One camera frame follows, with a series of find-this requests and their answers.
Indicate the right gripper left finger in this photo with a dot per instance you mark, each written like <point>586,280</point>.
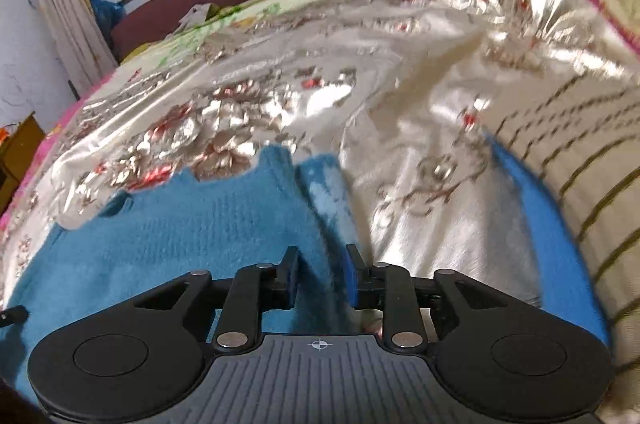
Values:
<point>253,291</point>

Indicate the striped cream cloth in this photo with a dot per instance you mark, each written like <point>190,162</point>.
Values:
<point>581,140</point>

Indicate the white item on bed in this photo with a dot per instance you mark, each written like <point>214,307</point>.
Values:
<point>197,15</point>

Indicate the blue cloth strip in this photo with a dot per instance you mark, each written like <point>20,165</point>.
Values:
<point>565,286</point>

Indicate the shiny floral satin quilt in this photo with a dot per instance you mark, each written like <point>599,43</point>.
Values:
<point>392,88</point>

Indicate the teal fleece sweater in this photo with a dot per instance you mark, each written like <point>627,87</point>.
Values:
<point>144,239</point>

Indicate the wooden side cabinet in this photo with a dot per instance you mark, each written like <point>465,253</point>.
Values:
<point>18,150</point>

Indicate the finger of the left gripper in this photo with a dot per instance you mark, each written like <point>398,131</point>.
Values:
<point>14,315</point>

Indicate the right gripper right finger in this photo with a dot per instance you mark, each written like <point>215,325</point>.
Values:
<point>391,290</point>

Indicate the blue plastic bag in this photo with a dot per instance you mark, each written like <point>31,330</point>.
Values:
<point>108,15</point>

